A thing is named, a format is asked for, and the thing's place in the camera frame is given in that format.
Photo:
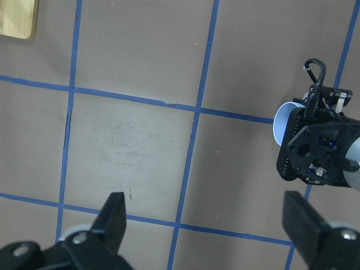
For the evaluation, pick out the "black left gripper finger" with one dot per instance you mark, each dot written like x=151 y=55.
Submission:
x=93 y=248

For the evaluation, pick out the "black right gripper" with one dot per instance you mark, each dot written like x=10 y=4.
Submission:
x=322 y=149

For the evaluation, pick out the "light blue plastic cup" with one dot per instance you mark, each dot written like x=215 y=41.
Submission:
x=280 y=120

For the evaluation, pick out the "wooden mug stand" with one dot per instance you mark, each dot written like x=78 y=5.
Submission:
x=19 y=18

